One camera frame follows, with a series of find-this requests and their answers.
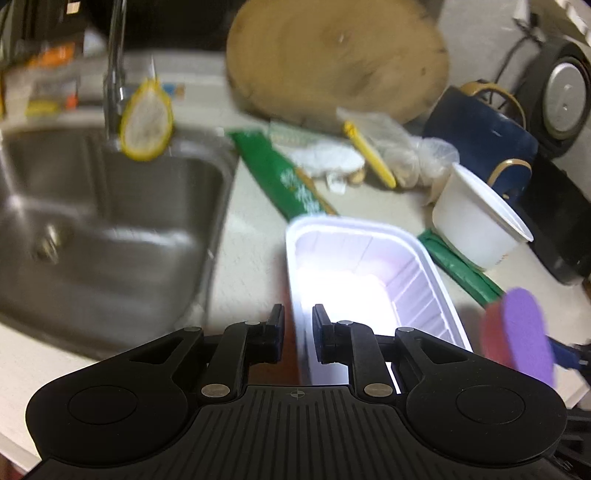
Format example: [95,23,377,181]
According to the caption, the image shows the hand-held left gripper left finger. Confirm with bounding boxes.
[129,304,284,402]

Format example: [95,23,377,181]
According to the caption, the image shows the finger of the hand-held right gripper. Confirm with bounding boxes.
[549,338,591,371]

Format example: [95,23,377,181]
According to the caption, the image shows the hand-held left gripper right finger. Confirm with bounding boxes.
[312,304,467,402]

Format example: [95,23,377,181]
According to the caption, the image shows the purple and red disc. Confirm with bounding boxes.
[480,287,556,389]

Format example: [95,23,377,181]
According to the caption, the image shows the white plastic tray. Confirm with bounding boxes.
[285,215,474,386]

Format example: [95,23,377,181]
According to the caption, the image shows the yellow rimmed mesh scrubber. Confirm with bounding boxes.
[342,121,398,189]
[119,78,175,162]

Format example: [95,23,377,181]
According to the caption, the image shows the clear plastic bag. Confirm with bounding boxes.
[336,107,460,190]

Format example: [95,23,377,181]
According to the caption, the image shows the dark green wrapper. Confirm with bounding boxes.
[418,229,506,308]

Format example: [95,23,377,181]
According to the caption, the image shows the green snack packet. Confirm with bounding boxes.
[227,130,340,222]

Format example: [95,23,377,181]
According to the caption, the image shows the white plastic bowl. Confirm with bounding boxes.
[431,162,535,271]

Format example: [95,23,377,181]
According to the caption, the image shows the white plastic bag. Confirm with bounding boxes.
[295,141,366,178]

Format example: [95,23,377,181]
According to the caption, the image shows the stainless steel sink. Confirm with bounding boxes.
[0,127,241,361]

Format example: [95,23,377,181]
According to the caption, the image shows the green striped dishcloth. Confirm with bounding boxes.
[268,121,319,146]

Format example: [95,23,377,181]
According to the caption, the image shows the navy blue kitchen appliance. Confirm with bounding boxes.
[422,80,540,204]

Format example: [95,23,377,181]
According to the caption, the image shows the black rice cooker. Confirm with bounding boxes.
[515,37,591,284]

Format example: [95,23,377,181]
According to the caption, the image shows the round wooden cutting board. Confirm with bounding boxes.
[225,0,451,125]

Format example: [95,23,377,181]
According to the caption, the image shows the chrome faucet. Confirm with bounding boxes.
[102,0,129,139]

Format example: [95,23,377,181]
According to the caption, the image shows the black power cable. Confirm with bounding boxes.
[492,14,541,84]

